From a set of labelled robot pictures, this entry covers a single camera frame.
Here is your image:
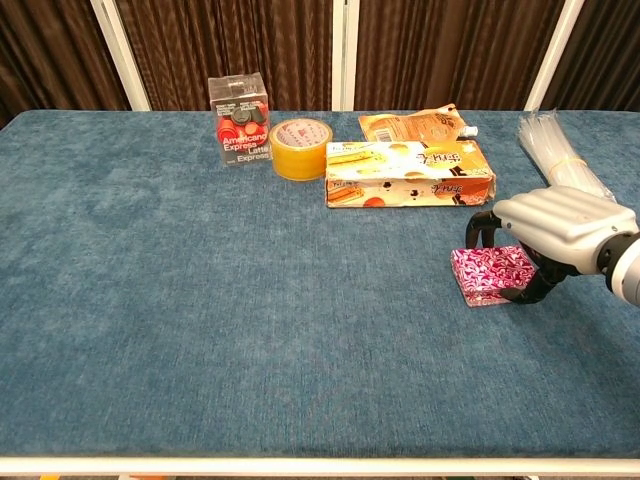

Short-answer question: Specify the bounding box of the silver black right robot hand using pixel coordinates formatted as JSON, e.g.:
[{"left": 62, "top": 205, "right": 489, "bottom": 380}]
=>
[{"left": 465, "top": 185, "right": 640, "bottom": 307}]

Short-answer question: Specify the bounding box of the yellow packing tape roll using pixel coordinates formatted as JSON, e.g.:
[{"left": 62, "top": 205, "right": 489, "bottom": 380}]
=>
[{"left": 268, "top": 119, "right": 334, "bottom": 182}]

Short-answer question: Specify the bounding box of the orange snack carton box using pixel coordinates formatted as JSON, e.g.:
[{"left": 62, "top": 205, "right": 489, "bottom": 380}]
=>
[{"left": 324, "top": 140, "right": 498, "bottom": 209}]

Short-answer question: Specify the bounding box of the white upright frame post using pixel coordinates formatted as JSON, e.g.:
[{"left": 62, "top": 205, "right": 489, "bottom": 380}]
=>
[{"left": 331, "top": 0, "right": 360, "bottom": 112}]

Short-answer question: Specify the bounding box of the white table edge rail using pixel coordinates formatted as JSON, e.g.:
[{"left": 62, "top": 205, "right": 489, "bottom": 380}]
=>
[{"left": 0, "top": 455, "right": 640, "bottom": 478}]

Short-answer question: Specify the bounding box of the blue fabric table cloth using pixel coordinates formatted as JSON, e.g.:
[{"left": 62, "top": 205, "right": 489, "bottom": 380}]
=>
[{"left": 0, "top": 109, "right": 640, "bottom": 459}]

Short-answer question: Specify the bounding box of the clear coffee capsule box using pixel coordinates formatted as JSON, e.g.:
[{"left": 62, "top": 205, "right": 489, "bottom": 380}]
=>
[{"left": 207, "top": 73, "right": 274, "bottom": 169}]

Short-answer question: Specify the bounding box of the white slanted frame post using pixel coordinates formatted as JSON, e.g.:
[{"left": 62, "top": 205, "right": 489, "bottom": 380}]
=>
[
  {"left": 523, "top": 0, "right": 586, "bottom": 112},
  {"left": 89, "top": 0, "right": 152, "bottom": 112}
]

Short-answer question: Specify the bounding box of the clear plastic straw bundle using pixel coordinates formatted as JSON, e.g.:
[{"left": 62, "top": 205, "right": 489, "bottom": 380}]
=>
[{"left": 517, "top": 108, "right": 617, "bottom": 204}]

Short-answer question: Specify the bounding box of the brown pleated curtain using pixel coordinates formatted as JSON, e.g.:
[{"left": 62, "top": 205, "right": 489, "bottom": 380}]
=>
[{"left": 0, "top": 0, "right": 640, "bottom": 129}]

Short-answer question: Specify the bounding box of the orange spout pouch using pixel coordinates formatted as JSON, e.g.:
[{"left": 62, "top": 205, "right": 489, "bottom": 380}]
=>
[{"left": 358, "top": 103, "right": 480, "bottom": 144}]

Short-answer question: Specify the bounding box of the pink patterned card deck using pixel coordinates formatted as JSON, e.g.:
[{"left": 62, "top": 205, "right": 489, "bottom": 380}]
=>
[{"left": 450, "top": 245, "right": 537, "bottom": 307}]

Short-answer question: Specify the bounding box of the yellow rubber band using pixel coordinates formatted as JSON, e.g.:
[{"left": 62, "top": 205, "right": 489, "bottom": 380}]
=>
[{"left": 542, "top": 156, "right": 589, "bottom": 176}]

